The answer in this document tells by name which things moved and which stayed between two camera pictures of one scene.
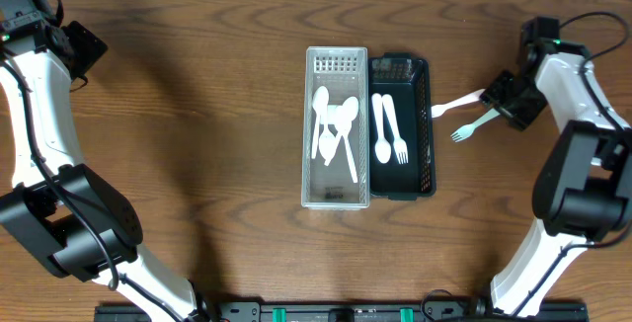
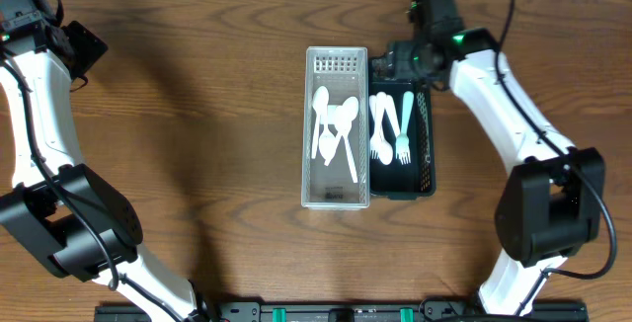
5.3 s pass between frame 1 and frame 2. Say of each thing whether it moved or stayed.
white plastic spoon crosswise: stayed
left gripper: stayed
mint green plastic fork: moved
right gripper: moved
